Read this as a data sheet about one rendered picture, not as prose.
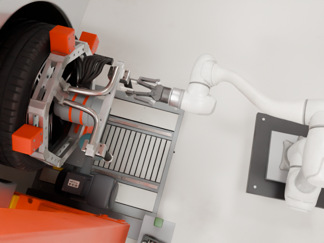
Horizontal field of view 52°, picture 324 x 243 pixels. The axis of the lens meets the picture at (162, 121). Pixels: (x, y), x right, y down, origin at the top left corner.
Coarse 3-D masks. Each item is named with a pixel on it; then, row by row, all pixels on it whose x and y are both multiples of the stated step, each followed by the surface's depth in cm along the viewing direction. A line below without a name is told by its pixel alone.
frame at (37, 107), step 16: (80, 48) 142; (48, 64) 128; (64, 64) 129; (32, 96) 124; (48, 96) 124; (32, 112) 124; (48, 112) 126; (80, 128) 172; (64, 144) 165; (48, 160) 139; (64, 160) 158
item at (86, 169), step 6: (108, 114) 227; (102, 132) 223; (90, 162) 213; (54, 168) 211; (60, 168) 211; (66, 168) 214; (72, 168) 212; (78, 168) 212; (84, 168) 214; (90, 168) 216
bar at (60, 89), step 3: (48, 81) 129; (48, 84) 128; (45, 87) 128; (57, 87) 131; (60, 87) 133; (45, 90) 129; (57, 90) 131; (60, 90) 134; (60, 93) 135; (63, 93) 138; (66, 96) 142; (69, 96) 145; (54, 99) 139; (54, 102) 143; (57, 102) 142
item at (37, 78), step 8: (72, 64) 165; (40, 72) 174; (64, 72) 171; (72, 72) 168; (72, 80) 172; (32, 88) 128; (56, 120) 174; (64, 120) 174; (48, 128) 157; (56, 128) 172; (64, 128) 172; (48, 136) 159; (56, 136) 168; (48, 144) 161
